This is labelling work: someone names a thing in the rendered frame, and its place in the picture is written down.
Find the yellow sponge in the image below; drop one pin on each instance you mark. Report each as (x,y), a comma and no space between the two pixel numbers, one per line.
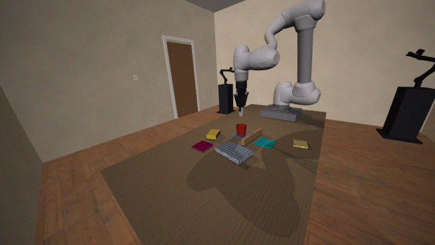
(213,134)

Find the red cup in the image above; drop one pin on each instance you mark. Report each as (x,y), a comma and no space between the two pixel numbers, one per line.
(241,129)

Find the dark red square coaster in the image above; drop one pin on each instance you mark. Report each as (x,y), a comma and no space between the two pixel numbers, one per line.
(202,146)

